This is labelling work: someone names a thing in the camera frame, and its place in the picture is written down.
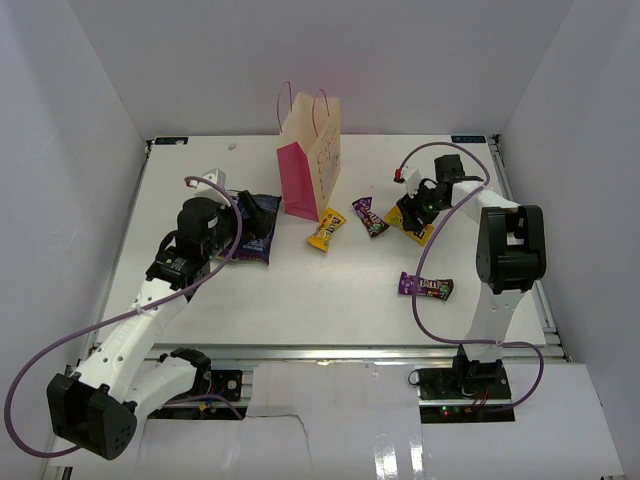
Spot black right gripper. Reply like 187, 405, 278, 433
397, 180, 450, 234

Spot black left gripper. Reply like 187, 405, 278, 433
203, 190, 275, 259

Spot yellow m&m's packet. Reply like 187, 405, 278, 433
383, 205, 431, 247
307, 208, 346, 252

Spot blue purple snack bag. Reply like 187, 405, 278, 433
230, 190, 282, 265

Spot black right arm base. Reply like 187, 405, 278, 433
407, 355, 516, 425

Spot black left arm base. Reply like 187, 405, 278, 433
149, 347, 247, 420

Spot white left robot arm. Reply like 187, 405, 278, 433
46, 191, 275, 460

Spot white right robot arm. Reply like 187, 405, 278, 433
394, 154, 547, 399

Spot beige pink paper bag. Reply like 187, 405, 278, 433
276, 81, 341, 221

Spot brown purple m&m's packet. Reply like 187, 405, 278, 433
398, 272, 454, 301
352, 197, 390, 239

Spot brown purple M&M's packet front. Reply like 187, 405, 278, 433
398, 272, 454, 301

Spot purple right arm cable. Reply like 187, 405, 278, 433
399, 141, 546, 412

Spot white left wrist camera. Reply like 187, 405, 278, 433
185, 168, 226, 203

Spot aluminium table edge rail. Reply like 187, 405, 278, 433
143, 345, 565, 361

